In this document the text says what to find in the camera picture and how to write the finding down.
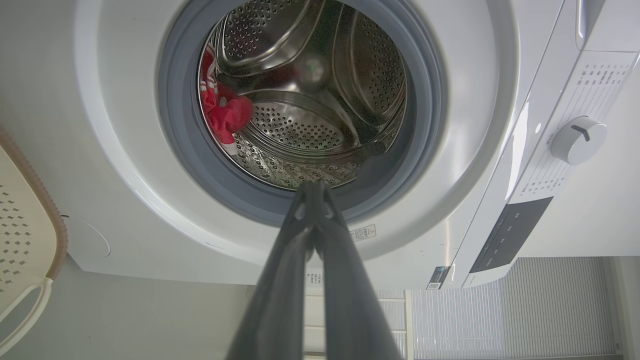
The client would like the white program dial knob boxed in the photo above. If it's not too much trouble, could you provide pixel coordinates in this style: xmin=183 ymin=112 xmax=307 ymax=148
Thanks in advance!
xmin=550 ymin=116 xmax=608 ymax=166

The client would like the dark grey control panel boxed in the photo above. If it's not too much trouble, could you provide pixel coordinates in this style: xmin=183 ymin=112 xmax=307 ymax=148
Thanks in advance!
xmin=470 ymin=196 xmax=555 ymax=274

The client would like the red and white garment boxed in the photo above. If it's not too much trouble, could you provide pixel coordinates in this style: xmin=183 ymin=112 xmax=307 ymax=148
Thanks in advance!
xmin=200 ymin=44 xmax=255 ymax=156

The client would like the white front-load washing machine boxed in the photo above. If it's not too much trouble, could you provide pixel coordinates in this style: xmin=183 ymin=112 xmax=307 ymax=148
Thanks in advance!
xmin=0 ymin=0 xmax=640 ymax=291

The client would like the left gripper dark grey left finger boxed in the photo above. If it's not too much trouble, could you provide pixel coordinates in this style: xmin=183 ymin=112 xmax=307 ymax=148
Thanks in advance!
xmin=227 ymin=182 xmax=317 ymax=360

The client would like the cream plastic laundry basket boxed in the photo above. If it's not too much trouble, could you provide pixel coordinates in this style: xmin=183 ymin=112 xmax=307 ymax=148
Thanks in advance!
xmin=0 ymin=130 xmax=69 ymax=357

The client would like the grey rubber door gasket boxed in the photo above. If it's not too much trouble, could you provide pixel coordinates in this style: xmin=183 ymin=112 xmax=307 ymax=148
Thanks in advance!
xmin=157 ymin=0 xmax=447 ymax=227

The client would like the round white filter cover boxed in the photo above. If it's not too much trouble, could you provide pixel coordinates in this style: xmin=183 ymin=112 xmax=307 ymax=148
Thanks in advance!
xmin=64 ymin=216 xmax=111 ymax=259

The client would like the black QR energy label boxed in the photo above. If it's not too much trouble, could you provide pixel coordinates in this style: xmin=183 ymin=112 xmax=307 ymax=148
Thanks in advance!
xmin=426 ymin=266 xmax=453 ymax=291

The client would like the grey warning triangle sticker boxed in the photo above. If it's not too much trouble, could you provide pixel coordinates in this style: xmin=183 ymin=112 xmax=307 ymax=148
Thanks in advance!
xmin=350 ymin=224 xmax=377 ymax=243

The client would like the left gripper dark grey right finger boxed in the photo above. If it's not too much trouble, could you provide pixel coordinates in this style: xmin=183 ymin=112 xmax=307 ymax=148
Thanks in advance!
xmin=313 ymin=181 xmax=403 ymax=360

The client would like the white detergent drawer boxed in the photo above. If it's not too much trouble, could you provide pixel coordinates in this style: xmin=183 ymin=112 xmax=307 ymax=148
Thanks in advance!
xmin=575 ymin=0 xmax=640 ymax=53

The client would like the stainless steel washing machine drum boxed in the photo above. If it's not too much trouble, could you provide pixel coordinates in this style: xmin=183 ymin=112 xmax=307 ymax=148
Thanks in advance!
xmin=198 ymin=0 xmax=408 ymax=191

